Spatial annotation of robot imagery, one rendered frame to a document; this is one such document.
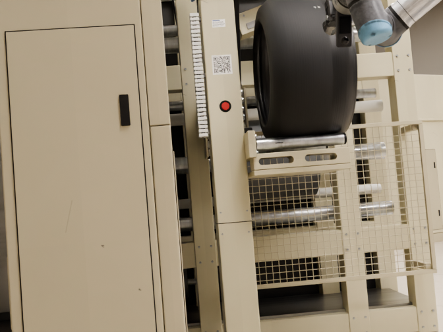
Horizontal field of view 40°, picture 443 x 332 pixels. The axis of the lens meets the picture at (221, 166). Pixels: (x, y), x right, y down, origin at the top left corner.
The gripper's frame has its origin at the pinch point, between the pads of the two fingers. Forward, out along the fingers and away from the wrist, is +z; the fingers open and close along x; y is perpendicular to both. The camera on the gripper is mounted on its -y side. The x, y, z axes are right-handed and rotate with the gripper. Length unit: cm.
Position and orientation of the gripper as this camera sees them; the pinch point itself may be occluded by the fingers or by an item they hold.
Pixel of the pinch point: (331, 34)
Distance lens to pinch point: 210.6
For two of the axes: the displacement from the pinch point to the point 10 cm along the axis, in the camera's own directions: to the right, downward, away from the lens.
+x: -9.9, 0.8, -0.8
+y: -0.9, -9.8, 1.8
